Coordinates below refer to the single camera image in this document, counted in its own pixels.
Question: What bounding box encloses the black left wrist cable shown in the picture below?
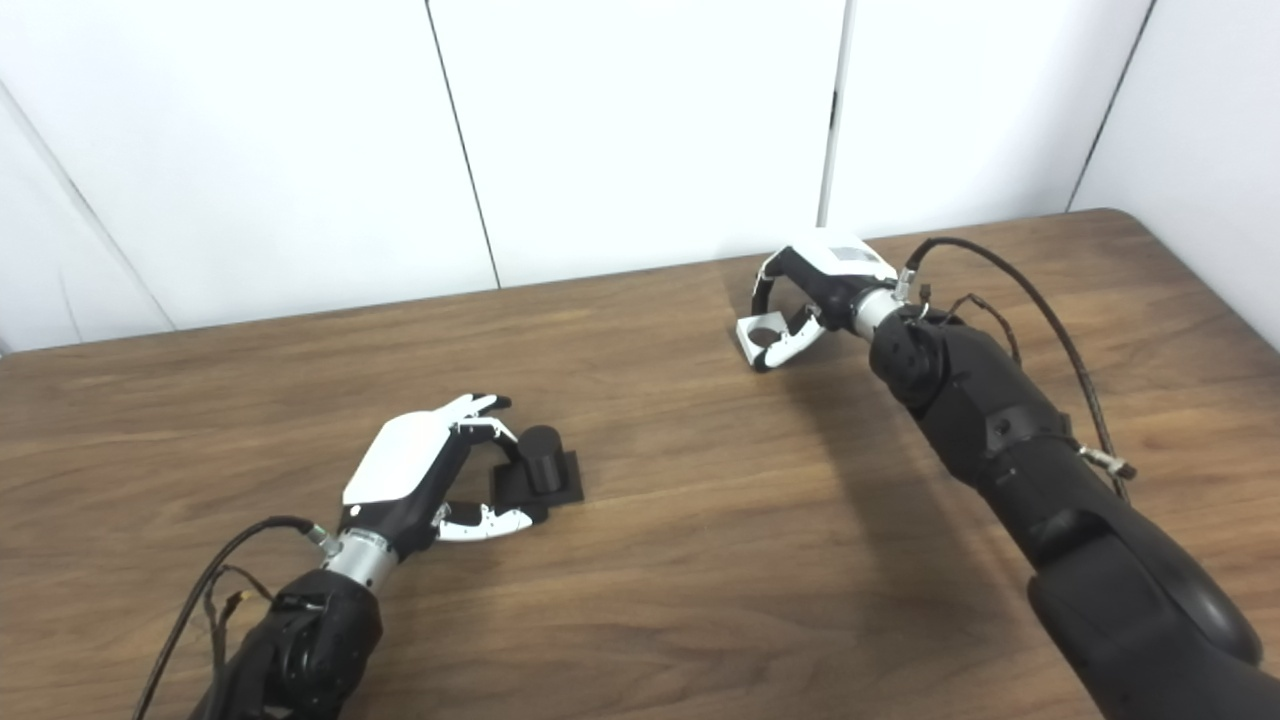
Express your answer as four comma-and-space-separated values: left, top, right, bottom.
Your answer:
130, 515, 341, 720

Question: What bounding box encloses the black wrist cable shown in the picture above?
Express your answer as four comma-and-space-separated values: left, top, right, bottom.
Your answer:
897, 236, 1139, 501
130, 515, 341, 720

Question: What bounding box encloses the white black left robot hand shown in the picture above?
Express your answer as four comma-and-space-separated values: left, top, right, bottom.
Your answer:
338, 393, 549, 561

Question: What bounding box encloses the thin wrist wire bundle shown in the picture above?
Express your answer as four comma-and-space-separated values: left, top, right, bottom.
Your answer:
203, 565, 273, 651
925, 290, 1021, 361

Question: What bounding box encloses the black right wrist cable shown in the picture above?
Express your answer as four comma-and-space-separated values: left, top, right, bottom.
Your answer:
897, 236, 1139, 501

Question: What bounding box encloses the black peg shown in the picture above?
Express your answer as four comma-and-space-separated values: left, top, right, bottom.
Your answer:
492, 425, 585, 506

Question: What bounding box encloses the thin right wrist wire bundle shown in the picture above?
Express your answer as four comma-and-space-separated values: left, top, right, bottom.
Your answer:
925, 290, 1021, 361

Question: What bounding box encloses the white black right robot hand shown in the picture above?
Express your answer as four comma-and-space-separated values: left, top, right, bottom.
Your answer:
748, 228, 901, 373

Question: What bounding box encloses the thin left wrist wire bundle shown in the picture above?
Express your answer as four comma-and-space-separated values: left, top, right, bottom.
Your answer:
203, 565, 273, 651

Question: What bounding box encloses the white square piece with hole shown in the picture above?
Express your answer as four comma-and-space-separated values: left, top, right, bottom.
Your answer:
736, 312, 801, 369

